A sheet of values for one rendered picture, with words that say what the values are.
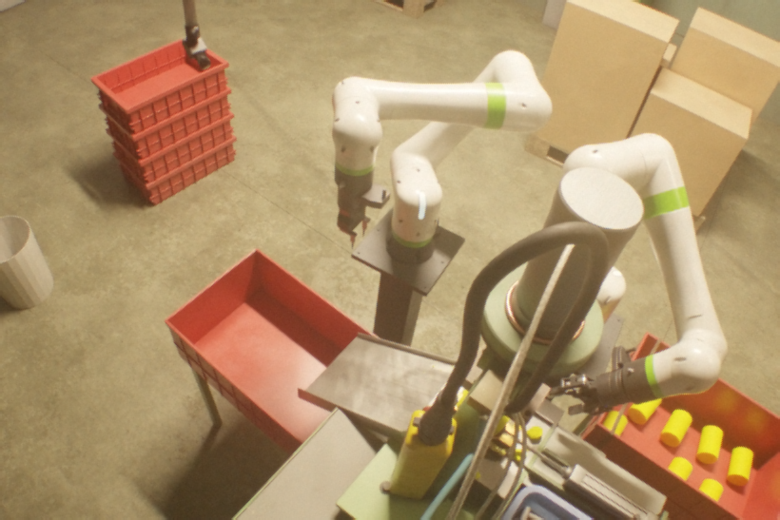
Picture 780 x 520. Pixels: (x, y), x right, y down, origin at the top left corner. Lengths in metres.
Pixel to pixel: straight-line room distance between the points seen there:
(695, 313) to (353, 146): 0.81
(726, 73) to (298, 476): 3.11
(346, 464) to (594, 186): 0.85
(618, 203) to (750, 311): 2.82
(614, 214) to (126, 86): 2.83
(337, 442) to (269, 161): 2.32
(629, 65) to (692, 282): 2.15
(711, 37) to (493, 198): 1.56
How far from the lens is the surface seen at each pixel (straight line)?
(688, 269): 1.28
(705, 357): 1.18
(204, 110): 3.12
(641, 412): 1.93
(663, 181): 1.26
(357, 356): 1.58
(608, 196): 0.79
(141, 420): 2.53
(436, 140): 1.63
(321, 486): 1.32
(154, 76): 3.33
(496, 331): 0.91
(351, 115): 1.23
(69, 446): 2.59
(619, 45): 3.27
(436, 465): 0.99
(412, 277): 1.67
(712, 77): 3.64
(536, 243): 0.49
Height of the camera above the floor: 2.22
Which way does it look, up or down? 50 degrees down
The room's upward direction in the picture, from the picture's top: 8 degrees clockwise
